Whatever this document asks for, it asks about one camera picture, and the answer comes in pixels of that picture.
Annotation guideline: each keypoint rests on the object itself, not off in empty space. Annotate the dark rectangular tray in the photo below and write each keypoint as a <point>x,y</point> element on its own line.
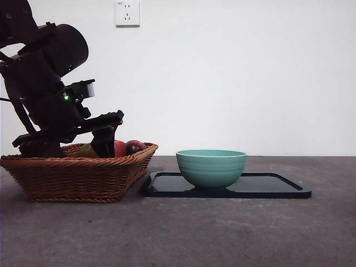
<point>264,187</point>

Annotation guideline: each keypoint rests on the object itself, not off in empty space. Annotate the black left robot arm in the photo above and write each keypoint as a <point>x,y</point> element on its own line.
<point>69,47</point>

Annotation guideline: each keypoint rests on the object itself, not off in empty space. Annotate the brown kiwifruit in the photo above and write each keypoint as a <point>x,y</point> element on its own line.
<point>83,153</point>

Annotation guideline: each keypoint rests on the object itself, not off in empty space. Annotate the white wall socket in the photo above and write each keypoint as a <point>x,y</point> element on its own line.
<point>128,14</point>

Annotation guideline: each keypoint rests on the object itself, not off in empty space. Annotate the dark red plum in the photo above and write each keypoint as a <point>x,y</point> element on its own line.
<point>135,147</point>

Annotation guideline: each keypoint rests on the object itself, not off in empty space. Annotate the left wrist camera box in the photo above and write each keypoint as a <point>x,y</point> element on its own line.
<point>89,90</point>

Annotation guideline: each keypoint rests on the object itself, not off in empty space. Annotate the teal ribbed bowl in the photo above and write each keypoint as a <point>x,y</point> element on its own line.
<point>211,172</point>

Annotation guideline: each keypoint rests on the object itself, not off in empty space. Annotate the red yellow apple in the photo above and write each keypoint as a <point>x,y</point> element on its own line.
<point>120,148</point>

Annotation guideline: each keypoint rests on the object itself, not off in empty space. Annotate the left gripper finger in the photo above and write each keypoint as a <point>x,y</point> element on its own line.
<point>41,151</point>
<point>104,143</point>

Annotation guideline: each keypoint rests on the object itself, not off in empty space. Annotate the brown wicker basket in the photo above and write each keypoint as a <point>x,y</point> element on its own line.
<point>72,180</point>

